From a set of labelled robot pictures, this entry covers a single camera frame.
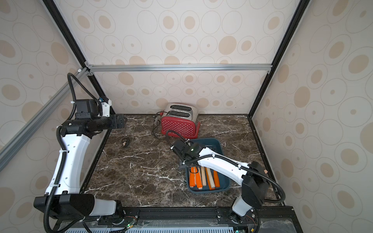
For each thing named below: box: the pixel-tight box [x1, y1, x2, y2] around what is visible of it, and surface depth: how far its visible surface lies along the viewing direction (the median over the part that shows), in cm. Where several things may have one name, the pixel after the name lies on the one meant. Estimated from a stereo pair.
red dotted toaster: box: [160, 102, 201, 140], surface depth 99 cm
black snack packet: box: [122, 139, 130, 147], surface depth 103 cm
